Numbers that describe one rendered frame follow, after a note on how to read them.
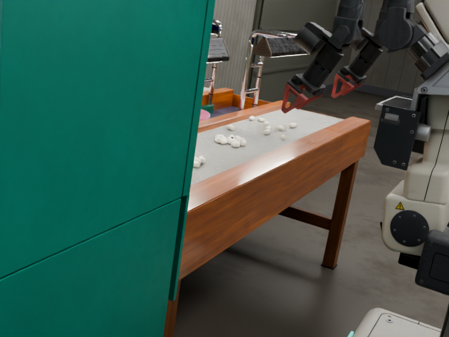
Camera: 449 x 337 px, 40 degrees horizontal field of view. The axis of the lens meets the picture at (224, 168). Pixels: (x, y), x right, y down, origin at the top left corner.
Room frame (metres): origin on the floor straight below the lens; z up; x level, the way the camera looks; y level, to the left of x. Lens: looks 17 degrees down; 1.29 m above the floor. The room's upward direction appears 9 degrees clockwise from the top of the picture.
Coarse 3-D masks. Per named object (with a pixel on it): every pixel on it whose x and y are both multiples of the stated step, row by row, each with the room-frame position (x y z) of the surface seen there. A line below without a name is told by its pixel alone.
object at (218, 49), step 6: (210, 42) 2.03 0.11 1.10; (216, 42) 2.07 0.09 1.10; (222, 42) 2.11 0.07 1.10; (210, 48) 2.01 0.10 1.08; (216, 48) 2.05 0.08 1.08; (222, 48) 2.09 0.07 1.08; (210, 54) 2.00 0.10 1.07; (216, 54) 2.03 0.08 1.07; (222, 54) 2.07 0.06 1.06; (228, 54) 2.11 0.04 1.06; (210, 60) 1.99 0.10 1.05; (216, 60) 2.03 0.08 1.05; (222, 60) 2.07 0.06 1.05; (228, 60) 2.11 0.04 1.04
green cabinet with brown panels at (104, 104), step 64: (0, 0) 0.78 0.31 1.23; (64, 0) 0.87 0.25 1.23; (128, 0) 1.01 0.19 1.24; (192, 0) 1.19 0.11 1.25; (0, 64) 0.78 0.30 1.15; (64, 64) 0.88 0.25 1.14; (128, 64) 1.03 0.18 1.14; (192, 64) 1.22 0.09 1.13; (0, 128) 0.78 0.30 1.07; (64, 128) 0.89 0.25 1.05; (128, 128) 1.04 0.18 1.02; (192, 128) 1.25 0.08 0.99; (0, 192) 0.78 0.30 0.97; (64, 192) 0.90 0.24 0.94; (128, 192) 1.06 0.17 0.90; (0, 256) 0.79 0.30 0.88
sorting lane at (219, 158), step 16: (272, 112) 2.89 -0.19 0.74; (288, 112) 2.95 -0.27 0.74; (304, 112) 3.01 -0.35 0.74; (224, 128) 2.40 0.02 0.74; (240, 128) 2.44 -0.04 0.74; (256, 128) 2.48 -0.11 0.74; (272, 128) 2.53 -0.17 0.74; (288, 128) 2.58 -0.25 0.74; (304, 128) 2.63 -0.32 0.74; (320, 128) 2.68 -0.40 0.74; (208, 144) 2.11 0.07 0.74; (224, 144) 2.14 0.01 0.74; (240, 144) 2.17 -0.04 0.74; (256, 144) 2.21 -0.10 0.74; (272, 144) 2.25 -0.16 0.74; (208, 160) 1.90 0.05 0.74; (224, 160) 1.93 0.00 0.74; (240, 160) 1.96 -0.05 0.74; (192, 176) 1.72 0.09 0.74; (208, 176) 1.74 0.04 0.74
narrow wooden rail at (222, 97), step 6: (216, 90) 3.13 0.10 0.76; (222, 90) 3.15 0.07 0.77; (228, 90) 3.18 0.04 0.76; (204, 96) 2.95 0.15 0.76; (216, 96) 3.07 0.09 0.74; (222, 96) 3.13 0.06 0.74; (228, 96) 3.19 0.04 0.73; (204, 102) 2.96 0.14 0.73; (216, 102) 3.08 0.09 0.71; (222, 102) 3.14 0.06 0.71; (228, 102) 3.20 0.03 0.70; (216, 108) 3.09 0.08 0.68
